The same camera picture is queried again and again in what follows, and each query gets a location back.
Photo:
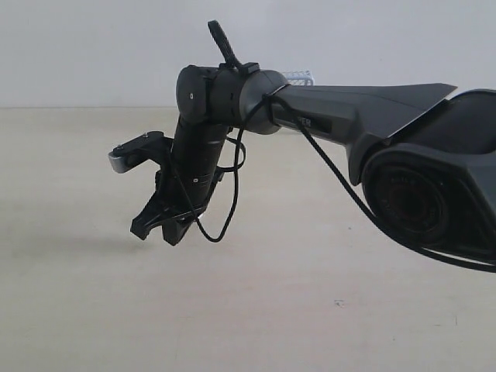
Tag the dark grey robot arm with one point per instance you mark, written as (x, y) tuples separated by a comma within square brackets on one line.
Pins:
[(423, 154)]

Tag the light blue miniature goal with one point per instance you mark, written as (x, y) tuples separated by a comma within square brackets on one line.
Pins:
[(302, 78)]

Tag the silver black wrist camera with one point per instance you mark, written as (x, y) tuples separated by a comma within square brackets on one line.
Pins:
[(154, 146)]

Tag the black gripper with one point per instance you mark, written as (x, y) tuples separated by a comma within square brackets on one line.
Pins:
[(184, 186)]

